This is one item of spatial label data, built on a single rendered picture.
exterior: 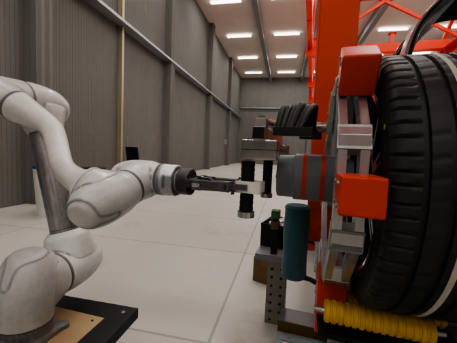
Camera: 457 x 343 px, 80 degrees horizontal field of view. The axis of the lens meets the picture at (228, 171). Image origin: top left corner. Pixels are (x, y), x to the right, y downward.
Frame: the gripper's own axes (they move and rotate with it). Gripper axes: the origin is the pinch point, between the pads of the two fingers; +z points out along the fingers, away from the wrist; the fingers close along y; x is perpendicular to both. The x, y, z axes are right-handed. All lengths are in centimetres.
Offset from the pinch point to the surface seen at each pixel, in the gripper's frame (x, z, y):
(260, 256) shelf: -39, -5, -53
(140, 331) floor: -83, -62, -44
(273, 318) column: -80, 0, -73
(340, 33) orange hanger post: 62, 23, -60
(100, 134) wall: 32, -410, -398
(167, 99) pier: 162, -422, -691
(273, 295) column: -67, 0, -73
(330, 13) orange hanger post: 70, 18, -60
